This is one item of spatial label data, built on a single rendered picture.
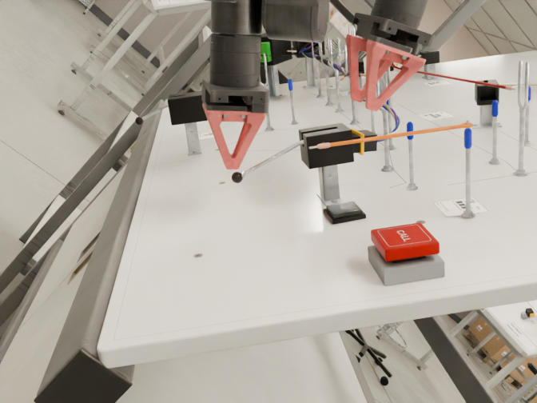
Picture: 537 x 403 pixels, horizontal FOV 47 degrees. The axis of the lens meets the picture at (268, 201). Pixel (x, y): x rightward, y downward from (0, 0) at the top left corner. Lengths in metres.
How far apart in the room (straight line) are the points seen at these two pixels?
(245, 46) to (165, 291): 0.27
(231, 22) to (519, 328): 4.47
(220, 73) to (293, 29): 0.10
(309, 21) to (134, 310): 0.34
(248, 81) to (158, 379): 0.35
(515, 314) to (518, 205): 4.39
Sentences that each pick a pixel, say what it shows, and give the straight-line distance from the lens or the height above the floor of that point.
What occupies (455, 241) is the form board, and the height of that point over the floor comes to 1.13.
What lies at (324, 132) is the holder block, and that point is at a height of 1.12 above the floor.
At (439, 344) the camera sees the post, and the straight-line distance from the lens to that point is 1.17.
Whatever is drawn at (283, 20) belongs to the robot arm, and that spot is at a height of 1.17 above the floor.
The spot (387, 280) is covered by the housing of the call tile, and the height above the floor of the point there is 1.07.
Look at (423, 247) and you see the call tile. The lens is 0.56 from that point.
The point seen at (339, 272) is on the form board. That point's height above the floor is 1.04.
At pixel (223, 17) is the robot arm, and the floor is 1.13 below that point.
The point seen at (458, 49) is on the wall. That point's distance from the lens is 9.49.
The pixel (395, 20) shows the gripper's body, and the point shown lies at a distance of 0.73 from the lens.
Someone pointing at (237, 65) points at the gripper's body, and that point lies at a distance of 0.68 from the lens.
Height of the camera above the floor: 1.14
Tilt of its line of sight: 10 degrees down
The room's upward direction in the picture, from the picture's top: 44 degrees clockwise
